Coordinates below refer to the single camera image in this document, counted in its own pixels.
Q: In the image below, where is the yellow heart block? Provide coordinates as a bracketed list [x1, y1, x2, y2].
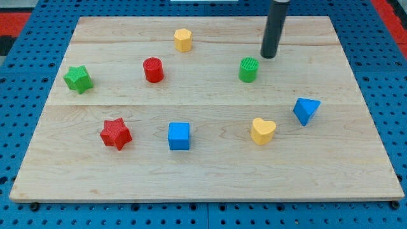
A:
[250, 118, 277, 145]

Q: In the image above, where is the light wooden board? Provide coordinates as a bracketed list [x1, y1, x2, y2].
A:
[10, 16, 404, 203]

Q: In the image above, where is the blue cube block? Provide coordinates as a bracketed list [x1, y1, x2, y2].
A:
[167, 122, 190, 150]

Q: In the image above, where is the green cylinder block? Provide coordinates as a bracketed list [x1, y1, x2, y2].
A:
[238, 57, 259, 83]

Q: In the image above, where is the red cylinder block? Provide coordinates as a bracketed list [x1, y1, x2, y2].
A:
[142, 57, 164, 83]

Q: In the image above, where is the yellow hexagon block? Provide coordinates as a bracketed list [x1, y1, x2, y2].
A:
[174, 29, 193, 52]

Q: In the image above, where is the red star block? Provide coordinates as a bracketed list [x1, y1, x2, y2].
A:
[100, 118, 132, 151]

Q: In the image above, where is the blue triangle block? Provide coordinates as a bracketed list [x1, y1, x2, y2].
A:
[293, 98, 321, 126]

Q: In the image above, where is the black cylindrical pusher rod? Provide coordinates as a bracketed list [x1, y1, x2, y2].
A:
[260, 0, 290, 59]

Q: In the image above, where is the green star block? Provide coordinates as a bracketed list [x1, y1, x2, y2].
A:
[63, 66, 93, 94]

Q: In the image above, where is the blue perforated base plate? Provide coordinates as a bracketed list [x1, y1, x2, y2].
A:
[1, 0, 406, 228]

